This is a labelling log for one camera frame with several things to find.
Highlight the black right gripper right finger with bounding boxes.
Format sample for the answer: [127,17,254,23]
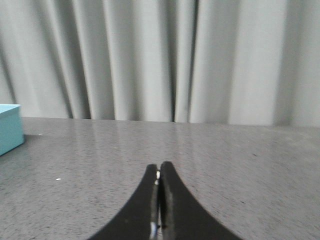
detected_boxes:
[159,161,240,240]

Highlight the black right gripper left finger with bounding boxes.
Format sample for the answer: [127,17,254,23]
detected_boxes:
[90,164,159,240]

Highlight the light blue box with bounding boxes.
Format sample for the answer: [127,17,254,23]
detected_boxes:
[0,104,25,156]

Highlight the grey pleated curtain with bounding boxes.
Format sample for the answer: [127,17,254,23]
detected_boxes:
[0,0,320,127]

